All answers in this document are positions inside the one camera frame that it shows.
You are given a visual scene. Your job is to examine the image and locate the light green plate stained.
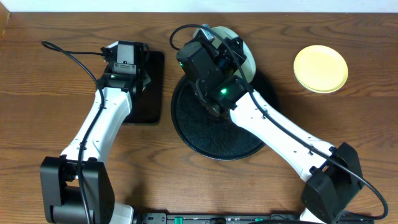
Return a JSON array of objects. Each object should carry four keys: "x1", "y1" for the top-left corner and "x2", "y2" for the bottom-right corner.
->
[{"x1": 209, "y1": 26, "x2": 256, "y2": 83}]

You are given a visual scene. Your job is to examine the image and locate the yellow plate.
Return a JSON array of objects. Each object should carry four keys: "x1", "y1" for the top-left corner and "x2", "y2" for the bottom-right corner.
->
[{"x1": 293, "y1": 45, "x2": 348, "y2": 93}]

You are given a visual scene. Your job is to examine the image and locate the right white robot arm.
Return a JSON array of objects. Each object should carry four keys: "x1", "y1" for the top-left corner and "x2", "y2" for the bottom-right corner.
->
[{"x1": 172, "y1": 37, "x2": 364, "y2": 223}]

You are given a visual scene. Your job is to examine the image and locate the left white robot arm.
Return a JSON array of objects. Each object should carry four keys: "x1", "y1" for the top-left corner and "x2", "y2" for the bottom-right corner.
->
[{"x1": 40, "y1": 40, "x2": 150, "y2": 224}]

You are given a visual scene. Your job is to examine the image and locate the black rectangular tray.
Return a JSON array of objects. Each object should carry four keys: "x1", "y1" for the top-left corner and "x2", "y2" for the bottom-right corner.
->
[{"x1": 123, "y1": 51, "x2": 165, "y2": 125}]

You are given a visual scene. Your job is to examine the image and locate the round black tray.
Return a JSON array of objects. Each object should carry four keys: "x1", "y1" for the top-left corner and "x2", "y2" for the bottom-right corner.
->
[{"x1": 171, "y1": 77, "x2": 266, "y2": 160}]

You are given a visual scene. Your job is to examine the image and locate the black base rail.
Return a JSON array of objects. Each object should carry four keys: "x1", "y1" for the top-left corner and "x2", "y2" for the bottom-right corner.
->
[{"x1": 136, "y1": 212, "x2": 374, "y2": 224}]

